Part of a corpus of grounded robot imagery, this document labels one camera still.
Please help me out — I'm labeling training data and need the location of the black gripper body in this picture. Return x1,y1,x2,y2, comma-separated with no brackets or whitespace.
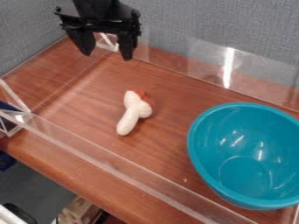
54,0,142,36

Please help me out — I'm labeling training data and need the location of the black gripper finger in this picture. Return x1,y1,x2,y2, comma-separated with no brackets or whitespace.
118,31,138,61
66,28,97,56

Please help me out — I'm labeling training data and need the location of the white brown toy mushroom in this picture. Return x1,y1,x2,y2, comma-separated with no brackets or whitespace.
117,88,155,136

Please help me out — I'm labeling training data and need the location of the blue plastic bowl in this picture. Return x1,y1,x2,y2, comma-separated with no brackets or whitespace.
188,102,299,210

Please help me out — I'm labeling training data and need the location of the clear acrylic back barrier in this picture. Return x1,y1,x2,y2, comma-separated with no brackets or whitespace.
135,27,299,113

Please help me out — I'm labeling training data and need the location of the clear acrylic barrier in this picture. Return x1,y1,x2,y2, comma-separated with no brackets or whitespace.
135,27,299,113
7,114,257,224

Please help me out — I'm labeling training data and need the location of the clear acrylic front barrier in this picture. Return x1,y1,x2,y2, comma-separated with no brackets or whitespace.
7,114,257,224

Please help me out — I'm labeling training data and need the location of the blue object at left edge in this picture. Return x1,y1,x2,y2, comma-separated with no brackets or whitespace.
0,100,19,172

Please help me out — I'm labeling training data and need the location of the wooden block under table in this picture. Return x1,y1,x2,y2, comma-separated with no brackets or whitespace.
59,197,103,224

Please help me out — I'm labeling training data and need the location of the black white object bottom left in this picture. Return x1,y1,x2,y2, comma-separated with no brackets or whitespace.
0,203,38,224

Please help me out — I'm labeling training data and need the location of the clear acrylic corner bracket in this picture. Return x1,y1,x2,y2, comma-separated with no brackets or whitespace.
95,32,119,52

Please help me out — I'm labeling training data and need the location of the clear acrylic left bracket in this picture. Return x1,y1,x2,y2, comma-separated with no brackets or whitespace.
0,79,33,137

